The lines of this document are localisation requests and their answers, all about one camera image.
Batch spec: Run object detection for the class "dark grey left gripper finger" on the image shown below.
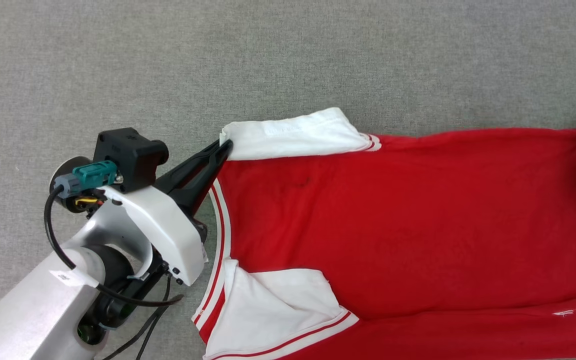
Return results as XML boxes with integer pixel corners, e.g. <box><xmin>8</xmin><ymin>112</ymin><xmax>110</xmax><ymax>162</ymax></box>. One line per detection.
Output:
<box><xmin>153</xmin><ymin>140</ymin><xmax>222</xmax><ymax>196</ymax></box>
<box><xmin>169</xmin><ymin>140</ymin><xmax>234</xmax><ymax>218</ymax></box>

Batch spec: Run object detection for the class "thin black cable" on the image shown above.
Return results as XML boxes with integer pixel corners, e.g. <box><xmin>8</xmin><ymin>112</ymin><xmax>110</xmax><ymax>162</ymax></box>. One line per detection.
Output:
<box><xmin>102</xmin><ymin>274</ymin><xmax>173</xmax><ymax>360</ymax></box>

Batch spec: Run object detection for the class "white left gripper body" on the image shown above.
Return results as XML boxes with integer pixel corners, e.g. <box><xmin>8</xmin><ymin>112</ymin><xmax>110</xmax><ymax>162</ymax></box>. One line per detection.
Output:
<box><xmin>101</xmin><ymin>185</ymin><xmax>209</xmax><ymax>287</ymax></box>

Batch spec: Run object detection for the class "black cable with teal plug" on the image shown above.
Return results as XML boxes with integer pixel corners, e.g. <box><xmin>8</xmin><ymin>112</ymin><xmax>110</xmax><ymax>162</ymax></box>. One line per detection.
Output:
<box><xmin>44</xmin><ymin>160</ymin><xmax>185</xmax><ymax>308</ymax></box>

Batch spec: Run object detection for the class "grey felt mat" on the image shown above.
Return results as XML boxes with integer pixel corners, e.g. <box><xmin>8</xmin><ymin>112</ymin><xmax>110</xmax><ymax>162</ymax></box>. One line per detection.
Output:
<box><xmin>0</xmin><ymin>0</ymin><xmax>576</xmax><ymax>360</ymax></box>

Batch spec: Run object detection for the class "red and white t-shirt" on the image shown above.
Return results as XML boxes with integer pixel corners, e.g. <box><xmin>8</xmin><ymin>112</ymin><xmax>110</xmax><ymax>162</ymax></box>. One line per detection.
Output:
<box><xmin>191</xmin><ymin>107</ymin><xmax>576</xmax><ymax>360</ymax></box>

